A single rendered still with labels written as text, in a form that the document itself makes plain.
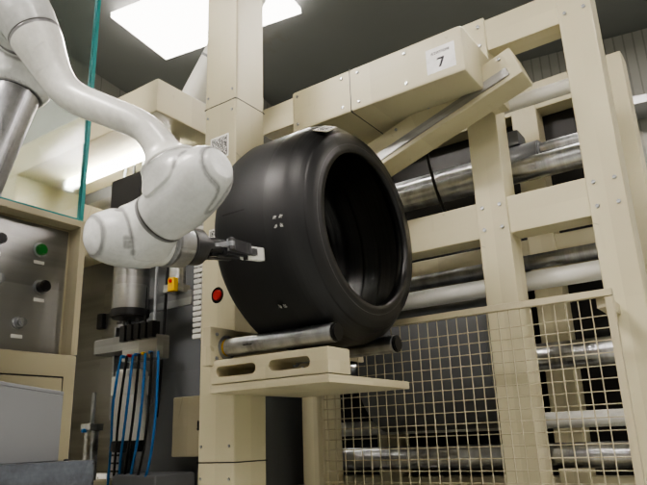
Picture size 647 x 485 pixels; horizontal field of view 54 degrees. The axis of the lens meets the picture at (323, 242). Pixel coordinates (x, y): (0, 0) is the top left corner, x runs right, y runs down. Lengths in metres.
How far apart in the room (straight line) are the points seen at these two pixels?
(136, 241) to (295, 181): 0.46
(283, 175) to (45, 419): 0.72
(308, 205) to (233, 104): 0.62
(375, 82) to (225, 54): 0.47
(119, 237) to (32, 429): 0.33
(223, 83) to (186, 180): 1.01
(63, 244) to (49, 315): 0.20
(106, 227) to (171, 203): 0.12
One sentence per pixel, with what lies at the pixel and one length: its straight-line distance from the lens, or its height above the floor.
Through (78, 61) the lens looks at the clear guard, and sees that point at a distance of 2.11.
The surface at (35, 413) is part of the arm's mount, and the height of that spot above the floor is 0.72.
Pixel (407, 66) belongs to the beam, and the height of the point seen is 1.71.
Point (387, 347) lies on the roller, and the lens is 1.69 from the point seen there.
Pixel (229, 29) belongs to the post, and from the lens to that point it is 2.13.
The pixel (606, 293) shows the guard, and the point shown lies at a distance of 1.72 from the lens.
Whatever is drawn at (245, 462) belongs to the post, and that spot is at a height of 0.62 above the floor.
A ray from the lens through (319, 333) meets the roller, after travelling 1.46.
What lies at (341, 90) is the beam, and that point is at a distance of 2.08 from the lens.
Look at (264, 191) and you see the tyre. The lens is 1.48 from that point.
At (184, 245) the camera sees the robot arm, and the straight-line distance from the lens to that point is 1.23.
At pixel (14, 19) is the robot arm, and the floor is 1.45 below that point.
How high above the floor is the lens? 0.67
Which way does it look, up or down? 17 degrees up
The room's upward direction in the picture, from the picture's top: 2 degrees counter-clockwise
